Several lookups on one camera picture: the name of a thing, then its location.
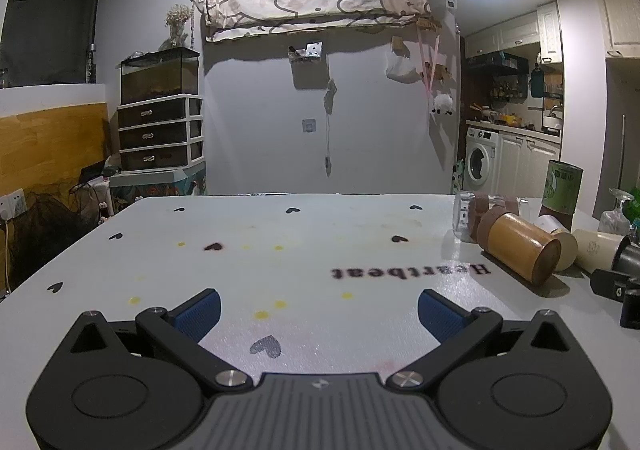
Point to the green bottle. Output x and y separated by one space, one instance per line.
635 210

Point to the white washing machine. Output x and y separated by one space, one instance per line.
481 161

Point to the white kitchen wall cabinet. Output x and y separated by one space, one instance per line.
505 33

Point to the white kitchen base cabinet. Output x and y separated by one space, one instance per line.
522 165

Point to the glass fish tank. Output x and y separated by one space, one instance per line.
157 78

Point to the black mesh net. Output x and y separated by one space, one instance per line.
47 235

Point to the wine glass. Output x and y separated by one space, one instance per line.
614 220

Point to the white tall cabinet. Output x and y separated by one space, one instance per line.
620 18

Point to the clear plastic cup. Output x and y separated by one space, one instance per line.
475 215

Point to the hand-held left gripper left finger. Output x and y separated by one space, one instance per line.
200 314

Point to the white plush toy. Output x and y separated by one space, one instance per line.
442 104

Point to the white drawer unit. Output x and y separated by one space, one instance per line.
160 133

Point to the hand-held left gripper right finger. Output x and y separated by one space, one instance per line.
440 315

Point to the painted teal cabinet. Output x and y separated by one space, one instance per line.
155 187

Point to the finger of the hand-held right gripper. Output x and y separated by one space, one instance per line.
607 284
631 310

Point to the white wall socket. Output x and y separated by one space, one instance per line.
12 205

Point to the dark grey cylinder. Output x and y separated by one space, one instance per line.
629 260

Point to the grey wall hook plate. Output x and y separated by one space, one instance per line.
309 125

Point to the white hanging bag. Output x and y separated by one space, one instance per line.
400 69

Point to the pink ribbon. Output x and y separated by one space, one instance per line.
427 65

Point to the cream mug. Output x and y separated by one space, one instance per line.
595 248

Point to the brown wooden cup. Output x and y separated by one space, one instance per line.
520 245

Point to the dried flower vase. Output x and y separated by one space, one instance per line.
177 25

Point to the metal wall bracket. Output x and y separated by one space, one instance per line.
306 52

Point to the white cup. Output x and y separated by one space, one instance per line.
562 242

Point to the green paper cup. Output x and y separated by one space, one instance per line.
562 190

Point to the grey hanging pouch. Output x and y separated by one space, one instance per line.
330 98

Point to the black curtain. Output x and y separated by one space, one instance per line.
50 15

